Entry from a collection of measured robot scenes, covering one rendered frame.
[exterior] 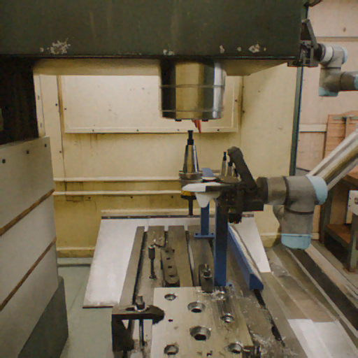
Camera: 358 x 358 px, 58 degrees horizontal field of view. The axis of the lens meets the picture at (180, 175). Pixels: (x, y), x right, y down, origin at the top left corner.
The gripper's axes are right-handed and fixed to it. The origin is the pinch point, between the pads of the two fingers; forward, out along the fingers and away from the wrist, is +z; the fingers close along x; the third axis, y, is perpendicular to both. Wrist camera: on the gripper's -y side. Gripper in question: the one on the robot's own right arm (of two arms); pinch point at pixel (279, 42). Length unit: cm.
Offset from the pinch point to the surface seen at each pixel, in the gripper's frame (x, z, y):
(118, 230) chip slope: 81, 28, 90
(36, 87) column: 23, 73, 16
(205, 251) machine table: 21, 13, 81
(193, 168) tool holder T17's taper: -17, 46, 35
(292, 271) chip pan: 17, -40, 105
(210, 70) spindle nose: -23, 46, 13
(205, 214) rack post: 32, 5, 70
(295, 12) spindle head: -35, 36, 3
